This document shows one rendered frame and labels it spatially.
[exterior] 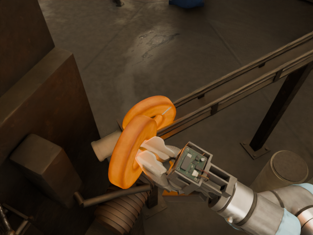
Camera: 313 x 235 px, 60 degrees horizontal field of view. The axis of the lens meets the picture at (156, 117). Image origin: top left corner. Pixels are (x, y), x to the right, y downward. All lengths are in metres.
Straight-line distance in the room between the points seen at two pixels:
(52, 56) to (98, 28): 1.57
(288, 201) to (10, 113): 0.64
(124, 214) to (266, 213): 0.43
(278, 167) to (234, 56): 1.24
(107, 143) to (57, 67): 0.23
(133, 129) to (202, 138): 1.09
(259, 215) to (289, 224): 0.06
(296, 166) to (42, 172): 0.76
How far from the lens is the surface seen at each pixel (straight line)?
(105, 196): 0.80
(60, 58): 0.72
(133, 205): 0.86
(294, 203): 0.71
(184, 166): 0.49
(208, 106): 0.82
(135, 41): 2.13
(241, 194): 0.55
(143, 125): 0.52
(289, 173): 0.98
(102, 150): 0.75
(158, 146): 0.55
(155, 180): 0.54
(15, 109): 0.65
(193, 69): 1.92
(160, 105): 0.71
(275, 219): 0.58
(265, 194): 0.70
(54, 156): 0.64
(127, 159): 0.50
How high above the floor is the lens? 1.33
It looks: 55 degrees down
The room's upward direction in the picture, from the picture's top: straight up
